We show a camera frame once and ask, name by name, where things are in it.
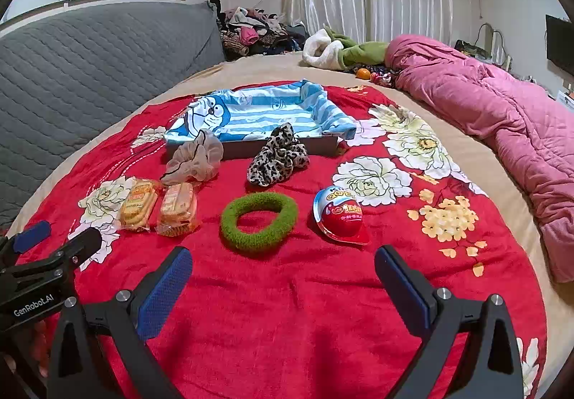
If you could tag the leopard print scrunchie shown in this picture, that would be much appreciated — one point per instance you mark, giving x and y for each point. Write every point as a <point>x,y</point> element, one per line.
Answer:
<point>273,161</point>

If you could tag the beige bed sheet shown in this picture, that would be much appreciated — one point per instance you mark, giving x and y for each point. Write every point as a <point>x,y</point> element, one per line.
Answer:
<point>278,67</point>

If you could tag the pink quilt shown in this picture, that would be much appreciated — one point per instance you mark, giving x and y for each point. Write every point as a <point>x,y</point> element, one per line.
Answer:
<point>493,112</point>

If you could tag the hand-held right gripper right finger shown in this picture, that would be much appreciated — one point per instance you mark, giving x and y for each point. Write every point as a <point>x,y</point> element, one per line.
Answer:
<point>401,291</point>

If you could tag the red egg-shaped candy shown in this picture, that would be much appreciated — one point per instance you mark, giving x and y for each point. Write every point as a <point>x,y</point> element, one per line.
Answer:
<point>343,217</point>

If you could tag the green fuzzy scrunchie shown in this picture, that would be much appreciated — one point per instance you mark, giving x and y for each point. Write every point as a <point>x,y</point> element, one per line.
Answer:
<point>269,202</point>

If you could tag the box lined with Doraemon cloth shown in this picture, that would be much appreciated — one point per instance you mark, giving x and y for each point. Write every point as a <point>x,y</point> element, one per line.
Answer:
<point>269,112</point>

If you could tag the pile of clothes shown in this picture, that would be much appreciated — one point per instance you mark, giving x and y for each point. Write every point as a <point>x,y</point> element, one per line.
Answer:
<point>251,31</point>

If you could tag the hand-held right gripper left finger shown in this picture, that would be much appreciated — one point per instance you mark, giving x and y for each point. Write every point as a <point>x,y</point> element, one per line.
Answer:
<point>165,291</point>

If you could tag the orange biscuit packet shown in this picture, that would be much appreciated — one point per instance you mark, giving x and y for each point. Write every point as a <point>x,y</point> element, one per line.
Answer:
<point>177,208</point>

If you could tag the yellow biscuit packet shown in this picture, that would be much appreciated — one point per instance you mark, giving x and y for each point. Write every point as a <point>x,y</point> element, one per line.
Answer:
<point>137,204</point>

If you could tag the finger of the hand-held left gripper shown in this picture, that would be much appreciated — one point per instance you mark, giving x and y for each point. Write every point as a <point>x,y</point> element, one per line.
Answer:
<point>31,235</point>
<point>85,244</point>

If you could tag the orange fruit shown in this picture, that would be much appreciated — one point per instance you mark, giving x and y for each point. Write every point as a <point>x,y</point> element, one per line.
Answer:
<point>363,73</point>

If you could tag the white green plush garment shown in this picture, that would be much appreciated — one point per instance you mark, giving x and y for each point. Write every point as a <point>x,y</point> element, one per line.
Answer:
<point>323,51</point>

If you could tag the dark floral cloth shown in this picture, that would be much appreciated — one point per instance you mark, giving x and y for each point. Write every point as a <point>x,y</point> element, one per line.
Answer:
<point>376,67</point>

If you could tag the beige mesh scrunchie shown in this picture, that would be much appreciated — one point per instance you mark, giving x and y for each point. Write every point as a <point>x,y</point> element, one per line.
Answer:
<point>193,161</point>

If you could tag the black television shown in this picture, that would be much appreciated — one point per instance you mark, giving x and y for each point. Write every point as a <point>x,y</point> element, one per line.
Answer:
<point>560,45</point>

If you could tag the red floral blanket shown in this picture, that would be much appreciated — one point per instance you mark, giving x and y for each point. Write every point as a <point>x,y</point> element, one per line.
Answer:
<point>291,314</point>

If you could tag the red white candy packet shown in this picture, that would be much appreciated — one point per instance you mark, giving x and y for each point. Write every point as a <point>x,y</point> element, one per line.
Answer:
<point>382,77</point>

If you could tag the grey quilted headboard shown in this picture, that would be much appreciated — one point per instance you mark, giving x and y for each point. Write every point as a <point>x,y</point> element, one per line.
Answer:
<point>89,67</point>

